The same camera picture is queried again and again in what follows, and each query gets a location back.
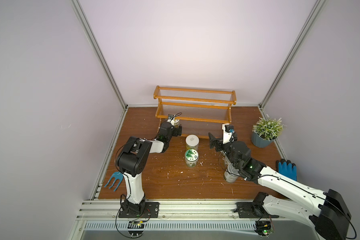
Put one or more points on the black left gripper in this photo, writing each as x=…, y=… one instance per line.
x=175, y=133

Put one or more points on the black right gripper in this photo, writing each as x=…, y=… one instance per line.
x=220, y=144

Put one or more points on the mimosa seed jar green label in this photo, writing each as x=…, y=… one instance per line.
x=191, y=157

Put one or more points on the metal can green label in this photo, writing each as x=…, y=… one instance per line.
x=231, y=174

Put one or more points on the sunflower seed jar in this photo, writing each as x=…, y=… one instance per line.
x=176, y=122

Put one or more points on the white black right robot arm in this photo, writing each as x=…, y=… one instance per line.
x=326, y=212

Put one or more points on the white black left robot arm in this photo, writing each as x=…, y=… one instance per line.
x=132, y=160

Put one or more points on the orange wooden three-tier shelf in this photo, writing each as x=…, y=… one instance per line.
x=198, y=111

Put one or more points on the blue-grey plant pot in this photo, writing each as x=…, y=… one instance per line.
x=259, y=142

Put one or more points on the green artificial plant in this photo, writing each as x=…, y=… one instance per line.
x=268, y=129

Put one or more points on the blue black work glove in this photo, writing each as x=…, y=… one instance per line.
x=287, y=169

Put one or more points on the right controller board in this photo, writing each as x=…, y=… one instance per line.
x=264, y=228

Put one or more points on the controller board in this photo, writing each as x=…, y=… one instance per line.
x=264, y=228
x=136, y=229

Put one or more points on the left controller board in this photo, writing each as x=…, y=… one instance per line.
x=136, y=229

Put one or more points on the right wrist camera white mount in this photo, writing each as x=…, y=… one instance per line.
x=228, y=133

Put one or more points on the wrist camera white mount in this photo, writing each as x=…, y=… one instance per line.
x=228, y=133
x=171, y=118

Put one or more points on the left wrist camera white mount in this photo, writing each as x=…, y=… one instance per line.
x=171, y=118

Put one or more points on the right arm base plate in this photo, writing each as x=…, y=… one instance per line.
x=253, y=209

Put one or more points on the yellow-handled blue garden fork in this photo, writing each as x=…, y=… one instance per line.
x=114, y=181

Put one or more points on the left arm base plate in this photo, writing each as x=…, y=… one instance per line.
x=144, y=210

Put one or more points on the aluminium front rail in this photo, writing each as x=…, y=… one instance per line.
x=198, y=209

